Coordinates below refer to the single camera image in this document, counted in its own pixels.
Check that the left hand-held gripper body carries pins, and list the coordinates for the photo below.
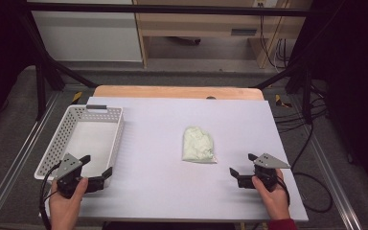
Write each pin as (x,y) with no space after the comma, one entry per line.
(67,166)

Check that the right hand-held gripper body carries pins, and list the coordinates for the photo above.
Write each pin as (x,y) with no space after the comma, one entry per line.
(270,162)

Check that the white perforated plastic basket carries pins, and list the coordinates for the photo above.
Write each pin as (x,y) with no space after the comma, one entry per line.
(89,140)

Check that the pale green plastic bag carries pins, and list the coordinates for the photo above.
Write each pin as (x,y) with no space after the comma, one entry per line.
(198,145)

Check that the person's right hand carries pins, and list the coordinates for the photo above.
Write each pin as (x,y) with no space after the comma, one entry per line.
(276,204)

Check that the person's left hand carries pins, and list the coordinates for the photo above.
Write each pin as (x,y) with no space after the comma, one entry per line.
(64,209)

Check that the white table board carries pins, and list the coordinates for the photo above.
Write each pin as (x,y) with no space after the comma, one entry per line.
(166,179)

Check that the yellow black floor tape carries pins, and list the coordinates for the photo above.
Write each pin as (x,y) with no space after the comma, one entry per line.
(281,101)
(76,97)

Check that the black metal stand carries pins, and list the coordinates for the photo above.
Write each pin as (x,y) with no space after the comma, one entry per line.
(44,70)
(300,73)

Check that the light wooden table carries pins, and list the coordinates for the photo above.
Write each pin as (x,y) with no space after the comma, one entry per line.
(172,92)

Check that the dark curtain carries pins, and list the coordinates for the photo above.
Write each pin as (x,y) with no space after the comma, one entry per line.
(357,80)
(0,64)

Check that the white cabinet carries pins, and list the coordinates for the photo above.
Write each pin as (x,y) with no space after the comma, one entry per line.
(86,35)

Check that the grey desk label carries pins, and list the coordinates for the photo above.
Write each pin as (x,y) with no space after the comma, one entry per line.
(243,32)

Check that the light wooden desk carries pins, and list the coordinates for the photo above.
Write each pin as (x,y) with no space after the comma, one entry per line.
(198,24)

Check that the black metal crossbar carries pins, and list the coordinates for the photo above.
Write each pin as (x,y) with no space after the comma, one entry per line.
(172,9)

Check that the aluminium floor rail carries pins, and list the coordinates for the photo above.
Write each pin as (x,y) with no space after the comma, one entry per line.
(16,159)
(335,182)

